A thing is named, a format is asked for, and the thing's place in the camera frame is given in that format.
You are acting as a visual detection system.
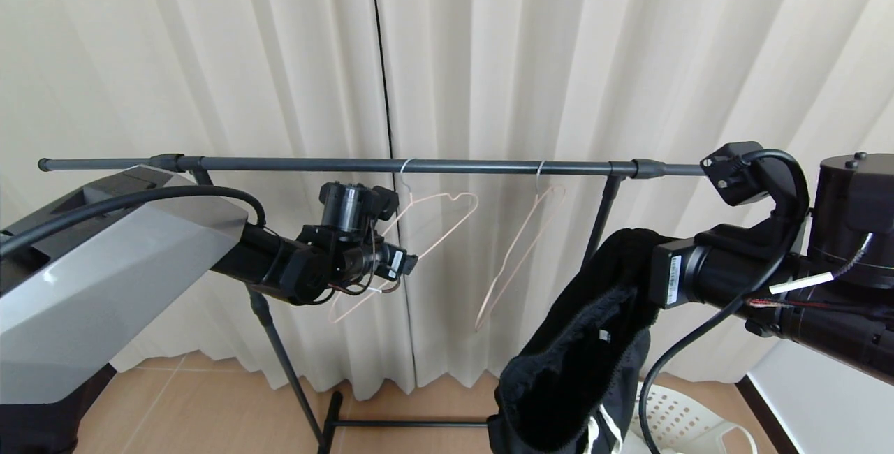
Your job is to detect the beige curtain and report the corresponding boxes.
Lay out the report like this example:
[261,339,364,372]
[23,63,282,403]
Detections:
[0,0,894,399]

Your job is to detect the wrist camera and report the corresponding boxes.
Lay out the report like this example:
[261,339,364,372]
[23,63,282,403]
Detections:
[701,141,811,231]
[369,185,401,223]

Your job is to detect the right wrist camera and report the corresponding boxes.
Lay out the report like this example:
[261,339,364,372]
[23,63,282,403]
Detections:
[701,141,811,231]

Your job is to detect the black clothes rack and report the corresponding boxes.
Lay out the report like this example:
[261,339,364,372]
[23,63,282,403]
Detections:
[38,154,706,454]

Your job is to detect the black shorts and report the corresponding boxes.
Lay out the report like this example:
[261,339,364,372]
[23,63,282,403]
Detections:
[487,228,664,454]

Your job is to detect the white laundry basket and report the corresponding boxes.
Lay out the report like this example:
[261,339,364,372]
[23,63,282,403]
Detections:
[622,383,759,454]

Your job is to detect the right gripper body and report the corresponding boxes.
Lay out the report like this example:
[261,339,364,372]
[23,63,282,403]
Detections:
[650,224,804,309]

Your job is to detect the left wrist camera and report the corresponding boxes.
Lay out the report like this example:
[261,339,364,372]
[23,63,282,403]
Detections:
[369,185,401,223]

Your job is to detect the pink clothes hanger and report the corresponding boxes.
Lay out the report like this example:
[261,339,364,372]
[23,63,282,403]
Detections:
[474,161,566,332]
[328,161,479,323]

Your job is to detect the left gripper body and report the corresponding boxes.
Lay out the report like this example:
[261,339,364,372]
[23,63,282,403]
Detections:
[346,243,420,285]

